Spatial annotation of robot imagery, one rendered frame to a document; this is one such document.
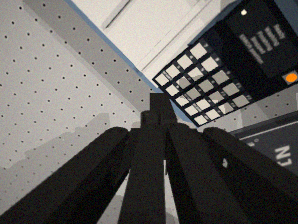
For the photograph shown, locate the grey perforated base plate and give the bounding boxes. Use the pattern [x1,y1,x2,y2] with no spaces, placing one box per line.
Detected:
[0,0,298,215]

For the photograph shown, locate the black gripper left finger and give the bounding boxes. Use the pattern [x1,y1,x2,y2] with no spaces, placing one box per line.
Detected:
[0,93,166,224]

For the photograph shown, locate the plate washer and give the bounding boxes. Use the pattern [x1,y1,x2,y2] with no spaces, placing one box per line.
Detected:
[64,0,298,129]

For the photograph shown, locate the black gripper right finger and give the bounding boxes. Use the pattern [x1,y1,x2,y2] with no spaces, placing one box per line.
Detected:
[159,93,298,224]

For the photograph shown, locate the dark grey rectangular frame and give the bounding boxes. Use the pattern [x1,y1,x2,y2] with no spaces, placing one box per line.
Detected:
[228,111,298,175]

